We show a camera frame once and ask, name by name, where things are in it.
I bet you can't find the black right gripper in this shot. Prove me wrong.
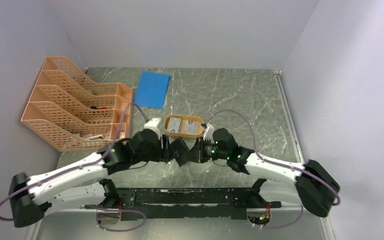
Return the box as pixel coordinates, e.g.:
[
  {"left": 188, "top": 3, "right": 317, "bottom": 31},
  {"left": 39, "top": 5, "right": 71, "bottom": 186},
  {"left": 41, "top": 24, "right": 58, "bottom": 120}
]
[{"left": 183, "top": 136, "right": 229, "bottom": 163}]

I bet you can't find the black leather card holder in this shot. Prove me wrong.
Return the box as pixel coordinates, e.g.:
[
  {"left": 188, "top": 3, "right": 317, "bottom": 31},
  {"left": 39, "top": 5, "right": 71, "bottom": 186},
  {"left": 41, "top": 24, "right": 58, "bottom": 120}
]
[{"left": 170, "top": 137, "right": 191, "bottom": 167}]

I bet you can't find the yellow oval tray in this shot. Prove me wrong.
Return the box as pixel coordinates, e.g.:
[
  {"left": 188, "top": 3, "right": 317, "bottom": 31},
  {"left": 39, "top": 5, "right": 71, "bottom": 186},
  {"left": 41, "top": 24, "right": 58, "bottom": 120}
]
[{"left": 163, "top": 114, "right": 204, "bottom": 138}]

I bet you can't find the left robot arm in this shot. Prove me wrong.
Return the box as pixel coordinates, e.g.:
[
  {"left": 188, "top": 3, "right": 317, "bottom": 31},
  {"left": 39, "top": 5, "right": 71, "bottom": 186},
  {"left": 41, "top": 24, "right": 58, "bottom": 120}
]
[{"left": 8, "top": 129, "right": 178, "bottom": 228}]

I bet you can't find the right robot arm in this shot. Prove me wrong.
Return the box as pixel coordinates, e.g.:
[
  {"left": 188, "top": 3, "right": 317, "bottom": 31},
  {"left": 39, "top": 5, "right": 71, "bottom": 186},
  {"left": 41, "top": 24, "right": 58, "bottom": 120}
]
[{"left": 181, "top": 128, "right": 341, "bottom": 218}]

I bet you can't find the white VIP card stack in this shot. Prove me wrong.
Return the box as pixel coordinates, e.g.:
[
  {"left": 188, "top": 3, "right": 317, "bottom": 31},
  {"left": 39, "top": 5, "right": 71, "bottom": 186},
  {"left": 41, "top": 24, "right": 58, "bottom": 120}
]
[{"left": 166, "top": 117, "right": 200, "bottom": 135}]

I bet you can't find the blue folder sheet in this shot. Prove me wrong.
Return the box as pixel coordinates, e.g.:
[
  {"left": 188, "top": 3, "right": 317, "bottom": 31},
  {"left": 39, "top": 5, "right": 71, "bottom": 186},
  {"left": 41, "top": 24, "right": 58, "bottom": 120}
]
[{"left": 134, "top": 71, "right": 171, "bottom": 109}]

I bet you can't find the peach plastic file organizer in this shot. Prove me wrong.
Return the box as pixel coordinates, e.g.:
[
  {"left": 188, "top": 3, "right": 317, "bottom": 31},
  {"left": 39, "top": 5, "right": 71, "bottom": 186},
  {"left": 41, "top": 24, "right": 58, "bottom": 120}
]
[{"left": 21, "top": 56, "right": 133, "bottom": 152}]

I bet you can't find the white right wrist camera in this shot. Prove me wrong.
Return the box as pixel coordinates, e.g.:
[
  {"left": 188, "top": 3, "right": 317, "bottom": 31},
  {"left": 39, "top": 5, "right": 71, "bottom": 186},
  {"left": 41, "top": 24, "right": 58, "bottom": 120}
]
[{"left": 201, "top": 122, "right": 215, "bottom": 141}]

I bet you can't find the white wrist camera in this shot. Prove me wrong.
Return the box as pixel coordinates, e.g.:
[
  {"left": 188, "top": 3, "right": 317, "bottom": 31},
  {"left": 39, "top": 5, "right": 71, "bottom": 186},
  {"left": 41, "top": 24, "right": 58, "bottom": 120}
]
[
  {"left": 143, "top": 117, "right": 162, "bottom": 136},
  {"left": 201, "top": 122, "right": 215, "bottom": 141}
]

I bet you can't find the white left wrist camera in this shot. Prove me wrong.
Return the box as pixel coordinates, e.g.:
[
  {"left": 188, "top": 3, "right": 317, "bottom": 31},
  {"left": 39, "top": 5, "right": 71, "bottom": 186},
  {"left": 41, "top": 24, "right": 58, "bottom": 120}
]
[{"left": 143, "top": 117, "right": 162, "bottom": 136}]

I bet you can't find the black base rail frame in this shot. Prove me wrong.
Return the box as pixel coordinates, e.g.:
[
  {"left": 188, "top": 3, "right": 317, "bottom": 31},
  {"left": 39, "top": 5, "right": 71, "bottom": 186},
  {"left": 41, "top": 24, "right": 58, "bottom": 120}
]
[{"left": 98, "top": 178, "right": 282, "bottom": 221}]

